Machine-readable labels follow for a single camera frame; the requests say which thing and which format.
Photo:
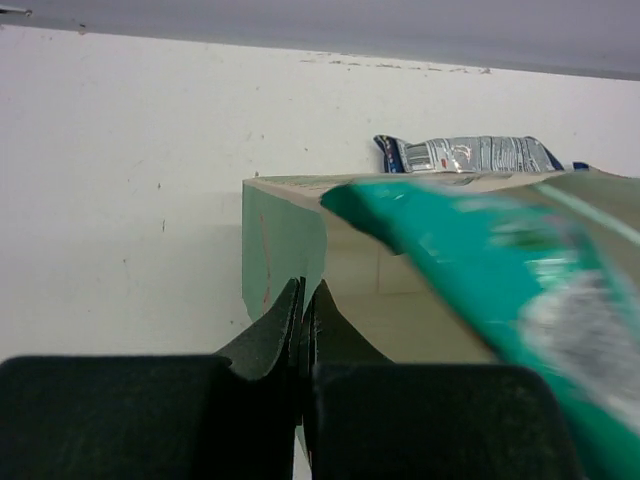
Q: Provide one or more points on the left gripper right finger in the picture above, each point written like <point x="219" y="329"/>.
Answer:
<point x="327" y="337"/>

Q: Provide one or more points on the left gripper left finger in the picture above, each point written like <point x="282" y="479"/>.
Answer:
<point x="258" y="371"/>

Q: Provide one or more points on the patterned paper bag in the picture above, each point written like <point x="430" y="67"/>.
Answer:
<point x="287" y="232"/>

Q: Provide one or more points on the green snack packet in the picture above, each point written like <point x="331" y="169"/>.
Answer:
<point x="546" y="273"/>

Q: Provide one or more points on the blue white snack packet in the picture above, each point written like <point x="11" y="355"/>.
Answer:
<point x="466" y="155"/>

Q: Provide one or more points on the dark blue chips packet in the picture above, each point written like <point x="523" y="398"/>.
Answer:
<point x="580" y="165"/>

